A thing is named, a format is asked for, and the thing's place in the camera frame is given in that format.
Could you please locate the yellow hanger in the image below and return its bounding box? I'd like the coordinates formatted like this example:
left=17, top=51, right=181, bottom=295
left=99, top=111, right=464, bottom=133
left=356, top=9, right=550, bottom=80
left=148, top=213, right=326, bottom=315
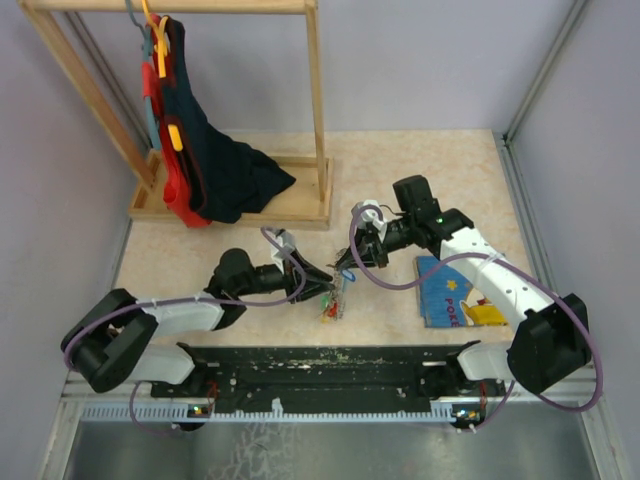
left=141, top=1, right=170, bottom=143

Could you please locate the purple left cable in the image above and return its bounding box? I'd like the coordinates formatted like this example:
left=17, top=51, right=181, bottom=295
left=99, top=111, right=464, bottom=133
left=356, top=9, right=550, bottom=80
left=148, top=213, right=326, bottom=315
left=64, top=227, right=307, bottom=436

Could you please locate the aluminium corner rail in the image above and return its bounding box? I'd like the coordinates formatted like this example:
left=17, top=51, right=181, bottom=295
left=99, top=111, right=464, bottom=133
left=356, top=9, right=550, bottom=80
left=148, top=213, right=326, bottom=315
left=501, top=0, right=591, bottom=146

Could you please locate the wooden clothes rack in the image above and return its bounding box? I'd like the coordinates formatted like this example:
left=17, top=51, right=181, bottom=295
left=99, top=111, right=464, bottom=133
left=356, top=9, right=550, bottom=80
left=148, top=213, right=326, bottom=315
left=20, top=1, right=333, bottom=230

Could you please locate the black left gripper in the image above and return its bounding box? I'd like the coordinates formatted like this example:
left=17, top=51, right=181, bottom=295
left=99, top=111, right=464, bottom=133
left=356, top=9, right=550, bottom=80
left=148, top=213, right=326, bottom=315
left=237, top=250, right=335, bottom=305

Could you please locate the purple cable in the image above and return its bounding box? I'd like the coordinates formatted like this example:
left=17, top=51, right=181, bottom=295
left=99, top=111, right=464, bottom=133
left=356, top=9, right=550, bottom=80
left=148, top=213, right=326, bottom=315
left=348, top=204, right=605, bottom=434
left=64, top=227, right=307, bottom=436

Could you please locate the red garment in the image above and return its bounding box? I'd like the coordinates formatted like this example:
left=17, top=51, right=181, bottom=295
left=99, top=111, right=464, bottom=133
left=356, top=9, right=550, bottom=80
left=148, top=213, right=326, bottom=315
left=140, top=14, right=214, bottom=229

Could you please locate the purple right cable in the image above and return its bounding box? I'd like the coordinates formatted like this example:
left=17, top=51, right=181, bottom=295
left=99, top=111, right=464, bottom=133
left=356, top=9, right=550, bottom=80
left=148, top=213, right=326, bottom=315
left=348, top=204, right=605, bottom=434

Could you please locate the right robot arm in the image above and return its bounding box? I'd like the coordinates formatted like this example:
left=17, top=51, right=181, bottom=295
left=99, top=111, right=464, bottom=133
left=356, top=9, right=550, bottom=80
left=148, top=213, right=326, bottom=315
left=335, top=175, right=594, bottom=396

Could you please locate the blue yellow booklet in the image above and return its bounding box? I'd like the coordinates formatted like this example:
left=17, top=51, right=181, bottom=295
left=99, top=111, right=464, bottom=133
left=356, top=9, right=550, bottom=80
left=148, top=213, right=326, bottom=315
left=418, top=266, right=507, bottom=329

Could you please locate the dark navy garment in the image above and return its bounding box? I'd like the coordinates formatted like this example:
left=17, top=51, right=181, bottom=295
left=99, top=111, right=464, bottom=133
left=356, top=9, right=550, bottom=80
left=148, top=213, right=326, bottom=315
left=160, top=16, right=296, bottom=224

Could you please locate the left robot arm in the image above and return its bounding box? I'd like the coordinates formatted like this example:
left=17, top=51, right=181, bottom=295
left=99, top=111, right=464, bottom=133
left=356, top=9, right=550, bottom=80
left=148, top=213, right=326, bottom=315
left=61, top=248, right=333, bottom=397

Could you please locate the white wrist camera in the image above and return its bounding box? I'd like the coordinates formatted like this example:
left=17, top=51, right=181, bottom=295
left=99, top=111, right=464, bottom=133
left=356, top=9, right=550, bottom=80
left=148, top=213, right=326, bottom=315
left=269, top=229, right=296, bottom=262
left=351, top=199, right=387, bottom=236

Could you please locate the teal hanger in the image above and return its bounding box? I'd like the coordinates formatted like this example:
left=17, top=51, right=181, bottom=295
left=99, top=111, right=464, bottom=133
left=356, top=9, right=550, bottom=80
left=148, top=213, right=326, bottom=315
left=125, top=0, right=162, bottom=151

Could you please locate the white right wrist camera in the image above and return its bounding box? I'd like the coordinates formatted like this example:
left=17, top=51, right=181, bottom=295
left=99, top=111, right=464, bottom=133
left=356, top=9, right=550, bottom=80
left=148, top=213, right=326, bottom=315
left=351, top=199, right=387, bottom=236

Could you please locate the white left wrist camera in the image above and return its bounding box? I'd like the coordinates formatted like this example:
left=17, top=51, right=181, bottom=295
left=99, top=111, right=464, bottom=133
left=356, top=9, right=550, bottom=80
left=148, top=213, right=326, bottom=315
left=269, top=229, right=296, bottom=262

